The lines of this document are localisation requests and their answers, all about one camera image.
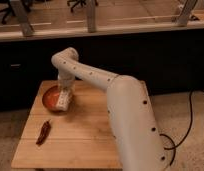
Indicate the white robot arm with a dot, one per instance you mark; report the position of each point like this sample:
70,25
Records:
133,124

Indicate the white plastic bottle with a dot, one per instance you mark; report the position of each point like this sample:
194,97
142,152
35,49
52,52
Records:
64,100

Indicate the black office chair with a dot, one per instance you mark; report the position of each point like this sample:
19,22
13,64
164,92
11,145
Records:
9,9

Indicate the black office chair base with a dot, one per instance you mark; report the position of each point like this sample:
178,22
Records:
76,2

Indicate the grey metal window post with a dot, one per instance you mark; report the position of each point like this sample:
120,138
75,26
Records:
183,18
21,14
90,12

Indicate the orange ceramic bowl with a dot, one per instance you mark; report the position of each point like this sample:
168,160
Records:
50,98

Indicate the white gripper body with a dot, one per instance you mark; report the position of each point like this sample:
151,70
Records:
65,85

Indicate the dark red chili pepper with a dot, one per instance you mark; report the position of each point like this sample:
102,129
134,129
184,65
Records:
45,129

